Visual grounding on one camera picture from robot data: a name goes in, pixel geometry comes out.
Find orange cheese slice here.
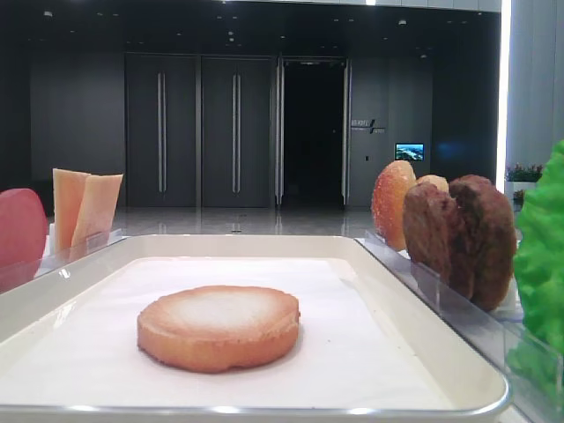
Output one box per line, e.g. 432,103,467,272
52,168,90,252
71,174,122,247

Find white serving tray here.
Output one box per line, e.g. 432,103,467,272
1,234,511,422

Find dark double door middle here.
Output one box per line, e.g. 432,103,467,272
202,57,271,208

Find brown meat patty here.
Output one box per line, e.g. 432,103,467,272
403,182,474,299
449,174,516,312

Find left orange cheese slice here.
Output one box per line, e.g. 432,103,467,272
52,168,90,252

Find right brown meat patty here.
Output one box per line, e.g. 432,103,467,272
449,174,516,312

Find white paper tray liner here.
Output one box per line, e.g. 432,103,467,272
1,257,448,412

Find right orange cheese slice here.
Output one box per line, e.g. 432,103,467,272
71,174,122,247

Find dark double door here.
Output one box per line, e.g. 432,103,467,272
202,57,271,208
126,55,197,207

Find left brown meat patty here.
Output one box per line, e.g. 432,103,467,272
403,182,474,299

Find dark double door left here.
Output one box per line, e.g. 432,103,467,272
126,55,197,207

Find clear acrylic left holder rail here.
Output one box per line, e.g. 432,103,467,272
1,229,125,293

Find red tomato slice front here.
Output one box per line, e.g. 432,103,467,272
1,188,48,268

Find clear acrylic holder rail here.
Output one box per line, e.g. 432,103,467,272
358,232,563,422
1,229,125,293

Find small wall display screen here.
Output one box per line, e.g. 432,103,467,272
395,143,425,161

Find green lettuce leaf in holder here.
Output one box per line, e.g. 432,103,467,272
510,142,563,406

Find potted plants in planter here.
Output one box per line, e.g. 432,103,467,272
505,164,544,204

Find clear acrylic right holder rail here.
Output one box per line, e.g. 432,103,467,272
358,232,563,422

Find tan bun slice behind patties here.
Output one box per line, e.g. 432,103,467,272
416,174,449,193

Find sesame top bun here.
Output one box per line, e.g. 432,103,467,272
371,160,416,251

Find round bottom bun slice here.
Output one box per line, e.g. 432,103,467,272
137,286,301,374

